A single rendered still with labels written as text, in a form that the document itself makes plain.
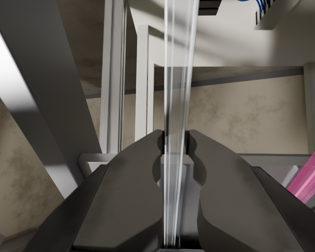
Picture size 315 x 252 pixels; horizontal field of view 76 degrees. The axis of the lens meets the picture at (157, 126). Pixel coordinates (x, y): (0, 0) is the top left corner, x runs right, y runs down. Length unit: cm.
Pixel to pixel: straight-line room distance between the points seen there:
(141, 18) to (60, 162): 50
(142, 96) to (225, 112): 246
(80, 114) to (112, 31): 32
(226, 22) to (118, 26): 31
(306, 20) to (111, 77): 54
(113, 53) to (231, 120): 258
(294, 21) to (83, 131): 64
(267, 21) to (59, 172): 54
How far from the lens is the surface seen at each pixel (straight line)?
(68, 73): 17
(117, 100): 42
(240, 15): 63
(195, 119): 303
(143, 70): 58
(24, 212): 391
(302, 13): 69
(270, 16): 58
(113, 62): 45
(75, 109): 18
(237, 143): 291
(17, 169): 371
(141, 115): 55
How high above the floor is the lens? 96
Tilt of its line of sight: 5 degrees down
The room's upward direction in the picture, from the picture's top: 179 degrees counter-clockwise
